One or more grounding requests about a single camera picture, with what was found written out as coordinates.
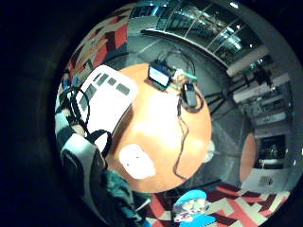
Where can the white slotted plastic box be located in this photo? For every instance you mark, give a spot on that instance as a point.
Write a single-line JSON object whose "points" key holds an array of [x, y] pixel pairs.
{"points": [[105, 101]]}

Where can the small screen device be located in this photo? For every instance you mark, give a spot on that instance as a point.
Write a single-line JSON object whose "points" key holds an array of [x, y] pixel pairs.
{"points": [[159, 75]]}

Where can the black box device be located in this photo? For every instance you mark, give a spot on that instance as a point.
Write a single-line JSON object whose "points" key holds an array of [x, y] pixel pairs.
{"points": [[190, 96]]}

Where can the green pen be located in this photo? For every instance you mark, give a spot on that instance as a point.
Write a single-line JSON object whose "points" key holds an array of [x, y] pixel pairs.
{"points": [[190, 76]]}

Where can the blue cap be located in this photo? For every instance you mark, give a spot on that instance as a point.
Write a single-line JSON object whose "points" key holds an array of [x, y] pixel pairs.
{"points": [[190, 196]]}

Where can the pale chair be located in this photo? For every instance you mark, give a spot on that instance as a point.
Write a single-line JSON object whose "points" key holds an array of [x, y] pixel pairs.
{"points": [[210, 151]]}

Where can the black tripod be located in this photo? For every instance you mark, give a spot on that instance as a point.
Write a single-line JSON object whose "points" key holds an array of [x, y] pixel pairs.
{"points": [[227, 93]]}

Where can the glass railing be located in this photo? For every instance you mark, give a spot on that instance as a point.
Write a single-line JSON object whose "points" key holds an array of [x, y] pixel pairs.
{"points": [[202, 28]]}

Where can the small orange round table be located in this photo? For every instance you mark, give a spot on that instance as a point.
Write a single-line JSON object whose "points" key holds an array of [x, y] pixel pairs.
{"points": [[247, 157]]}

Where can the white shelving unit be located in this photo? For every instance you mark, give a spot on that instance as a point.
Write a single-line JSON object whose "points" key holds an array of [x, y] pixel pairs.
{"points": [[268, 104]]}

